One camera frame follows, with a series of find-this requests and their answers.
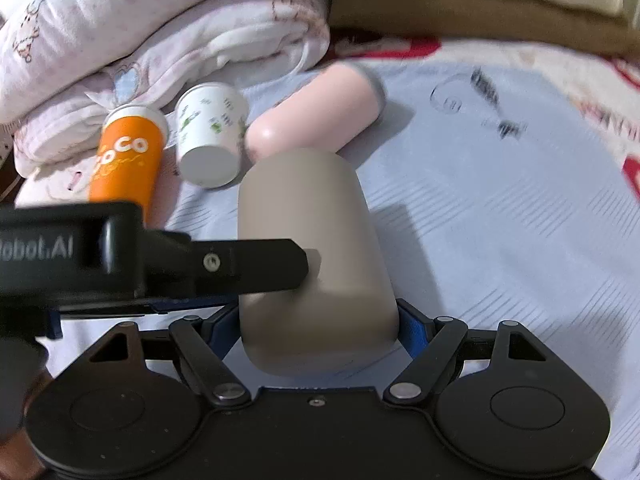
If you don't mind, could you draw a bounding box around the white patterned paper cup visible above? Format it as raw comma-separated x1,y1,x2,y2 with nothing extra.
175,82,250,188

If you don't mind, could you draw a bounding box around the orange coco paper cup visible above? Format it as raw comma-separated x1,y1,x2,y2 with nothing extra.
89,104,169,221

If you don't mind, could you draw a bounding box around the brown pillow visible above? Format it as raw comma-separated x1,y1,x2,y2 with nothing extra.
329,0,639,60

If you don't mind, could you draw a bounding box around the beige cup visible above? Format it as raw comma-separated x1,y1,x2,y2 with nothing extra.
238,148,399,376

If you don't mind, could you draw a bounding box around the pink cup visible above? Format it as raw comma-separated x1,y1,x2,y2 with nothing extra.
244,62,386,162

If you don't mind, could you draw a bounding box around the light blue cloth mat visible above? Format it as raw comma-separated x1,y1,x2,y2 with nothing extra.
44,57,640,480

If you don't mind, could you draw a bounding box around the patterned bed sheet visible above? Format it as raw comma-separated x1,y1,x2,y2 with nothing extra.
328,32,639,191

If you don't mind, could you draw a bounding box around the pink floral folded blanket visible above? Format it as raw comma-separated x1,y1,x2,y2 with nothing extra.
14,0,329,207

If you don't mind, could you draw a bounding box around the pink checked folded quilt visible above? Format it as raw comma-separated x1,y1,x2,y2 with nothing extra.
1,0,203,124

